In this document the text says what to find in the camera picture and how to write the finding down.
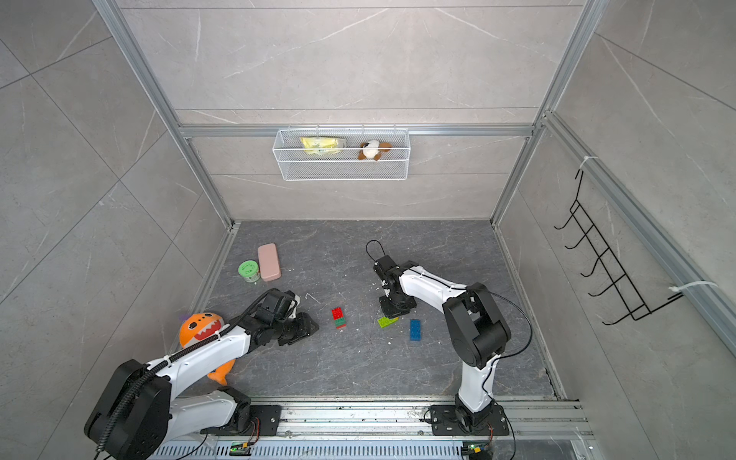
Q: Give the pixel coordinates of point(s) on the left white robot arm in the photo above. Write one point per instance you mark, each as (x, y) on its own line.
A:
(143, 405)

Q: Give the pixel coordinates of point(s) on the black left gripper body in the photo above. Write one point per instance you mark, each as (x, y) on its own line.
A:
(292, 329)

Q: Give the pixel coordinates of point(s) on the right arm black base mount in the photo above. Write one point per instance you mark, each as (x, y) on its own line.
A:
(456, 419)

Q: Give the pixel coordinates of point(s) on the aluminium corner frame post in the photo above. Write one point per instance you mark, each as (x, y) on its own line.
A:
(113, 17)

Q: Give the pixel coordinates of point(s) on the yellow packet in basket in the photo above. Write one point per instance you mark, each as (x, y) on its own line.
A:
(321, 146)

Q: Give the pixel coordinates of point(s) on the black wire hook rack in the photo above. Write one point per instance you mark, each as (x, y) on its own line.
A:
(607, 262)

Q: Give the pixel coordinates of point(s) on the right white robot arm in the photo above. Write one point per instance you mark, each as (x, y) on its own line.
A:
(478, 330)

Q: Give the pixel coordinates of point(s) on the blue lego brick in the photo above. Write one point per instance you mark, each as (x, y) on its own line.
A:
(415, 330)

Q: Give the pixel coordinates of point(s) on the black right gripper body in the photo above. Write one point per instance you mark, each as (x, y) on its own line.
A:
(393, 307)

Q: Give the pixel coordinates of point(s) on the lime green lego brick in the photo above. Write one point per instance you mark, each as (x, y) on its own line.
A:
(385, 321)

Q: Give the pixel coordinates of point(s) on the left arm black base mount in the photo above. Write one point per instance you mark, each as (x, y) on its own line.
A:
(250, 421)

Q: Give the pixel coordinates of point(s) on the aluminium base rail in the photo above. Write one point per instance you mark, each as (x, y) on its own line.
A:
(400, 427)

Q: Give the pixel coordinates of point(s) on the white wire wall basket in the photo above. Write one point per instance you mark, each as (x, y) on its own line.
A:
(295, 165)

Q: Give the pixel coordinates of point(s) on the brown white plush toy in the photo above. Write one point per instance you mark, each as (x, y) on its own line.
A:
(373, 150)

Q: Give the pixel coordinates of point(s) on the pink rectangular case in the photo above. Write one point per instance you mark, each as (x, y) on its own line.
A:
(268, 259)

